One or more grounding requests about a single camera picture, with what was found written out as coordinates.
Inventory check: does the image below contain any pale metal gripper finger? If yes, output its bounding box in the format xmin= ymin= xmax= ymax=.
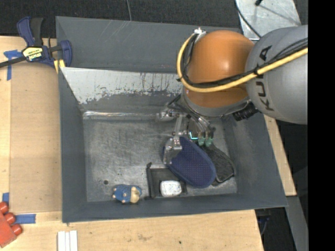
xmin=162 ymin=136 xmax=183 ymax=167

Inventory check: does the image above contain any blue dotted oval pouch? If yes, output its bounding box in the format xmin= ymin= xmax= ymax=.
xmin=163 ymin=136 xmax=217 ymax=188

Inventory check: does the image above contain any black open box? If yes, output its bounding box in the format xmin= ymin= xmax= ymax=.
xmin=145 ymin=162 xmax=188 ymax=200

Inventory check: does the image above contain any white speckled packet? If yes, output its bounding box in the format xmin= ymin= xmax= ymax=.
xmin=160 ymin=180 xmax=183 ymax=198

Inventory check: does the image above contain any grey metal bin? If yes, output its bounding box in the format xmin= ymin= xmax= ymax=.
xmin=54 ymin=16 xmax=289 ymax=223

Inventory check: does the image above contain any black mesh oval pouch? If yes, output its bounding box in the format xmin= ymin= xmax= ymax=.
xmin=208 ymin=143 xmax=236 ymax=186

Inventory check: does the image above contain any blue and cream toy animal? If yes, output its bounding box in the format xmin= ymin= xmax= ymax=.
xmin=112 ymin=184 xmax=143 ymax=205

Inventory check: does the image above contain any pale wood board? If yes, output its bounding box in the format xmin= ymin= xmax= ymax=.
xmin=9 ymin=64 xmax=63 ymax=214

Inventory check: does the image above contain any black cylinder on white bracket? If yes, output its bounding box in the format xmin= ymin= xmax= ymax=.
xmin=231 ymin=102 xmax=259 ymax=122

